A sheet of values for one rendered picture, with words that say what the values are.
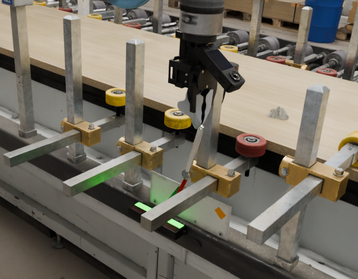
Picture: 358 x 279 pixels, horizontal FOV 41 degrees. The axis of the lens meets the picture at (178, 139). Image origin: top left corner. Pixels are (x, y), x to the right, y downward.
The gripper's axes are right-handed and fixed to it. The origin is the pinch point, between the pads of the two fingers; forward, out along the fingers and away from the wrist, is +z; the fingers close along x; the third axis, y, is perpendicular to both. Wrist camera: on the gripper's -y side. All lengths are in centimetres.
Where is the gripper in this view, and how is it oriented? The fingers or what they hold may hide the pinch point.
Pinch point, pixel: (200, 124)
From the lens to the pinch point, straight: 106.9
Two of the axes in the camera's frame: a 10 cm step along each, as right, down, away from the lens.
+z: -0.6, 9.0, 4.2
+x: -6.3, 3.0, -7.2
